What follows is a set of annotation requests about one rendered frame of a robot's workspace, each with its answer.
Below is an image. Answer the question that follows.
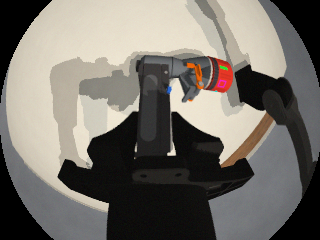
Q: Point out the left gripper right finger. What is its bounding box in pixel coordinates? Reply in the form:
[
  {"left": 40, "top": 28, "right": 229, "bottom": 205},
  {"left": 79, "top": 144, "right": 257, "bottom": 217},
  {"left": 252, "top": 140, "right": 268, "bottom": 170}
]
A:
[{"left": 171, "top": 112, "right": 224, "bottom": 171}]

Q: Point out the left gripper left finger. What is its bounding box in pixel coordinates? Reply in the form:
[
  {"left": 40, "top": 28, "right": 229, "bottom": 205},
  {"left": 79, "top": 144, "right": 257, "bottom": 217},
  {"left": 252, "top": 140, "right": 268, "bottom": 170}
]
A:
[{"left": 87, "top": 111, "right": 139, "bottom": 173}]

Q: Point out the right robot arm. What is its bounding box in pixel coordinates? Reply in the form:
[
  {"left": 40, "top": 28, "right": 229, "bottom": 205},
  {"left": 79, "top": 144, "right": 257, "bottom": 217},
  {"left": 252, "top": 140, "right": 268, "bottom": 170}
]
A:
[{"left": 235, "top": 64, "right": 317, "bottom": 199}]

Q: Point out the grey hose nozzle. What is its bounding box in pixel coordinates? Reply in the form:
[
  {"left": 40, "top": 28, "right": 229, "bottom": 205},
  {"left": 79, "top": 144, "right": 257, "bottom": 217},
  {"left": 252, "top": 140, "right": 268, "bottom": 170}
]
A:
[{"left": 135, "top": 55, "right": 233, "bottom": 157}]

